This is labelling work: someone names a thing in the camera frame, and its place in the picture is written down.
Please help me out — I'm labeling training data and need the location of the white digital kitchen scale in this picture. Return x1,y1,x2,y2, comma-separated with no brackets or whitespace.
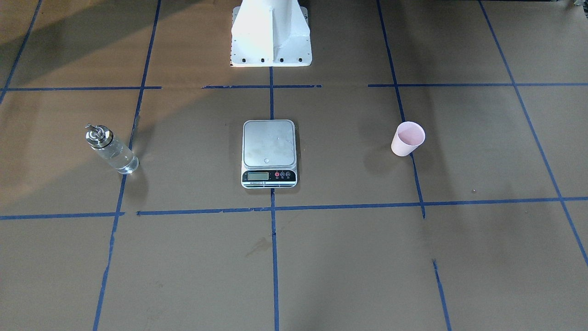
241,120,298,189

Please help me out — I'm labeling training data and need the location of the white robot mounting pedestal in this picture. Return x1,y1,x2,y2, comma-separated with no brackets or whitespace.
230,0,313,68

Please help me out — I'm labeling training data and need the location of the pink paper cup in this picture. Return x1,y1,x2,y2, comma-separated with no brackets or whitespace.
390,121,426,157

